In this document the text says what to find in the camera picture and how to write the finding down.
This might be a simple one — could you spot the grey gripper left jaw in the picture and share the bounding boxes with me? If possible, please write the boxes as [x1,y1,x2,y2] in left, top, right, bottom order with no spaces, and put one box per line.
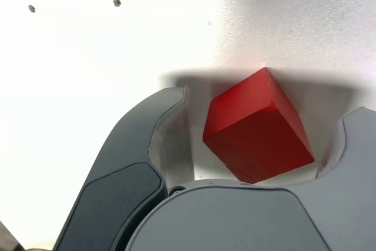
[53,85,196,251]

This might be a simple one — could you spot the red cube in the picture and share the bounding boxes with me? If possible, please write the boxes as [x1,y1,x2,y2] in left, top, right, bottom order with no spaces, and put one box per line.
[202,66,315,185]

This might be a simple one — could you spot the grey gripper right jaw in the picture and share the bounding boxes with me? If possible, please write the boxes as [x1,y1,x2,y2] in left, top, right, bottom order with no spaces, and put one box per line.
[126,105,376,251]

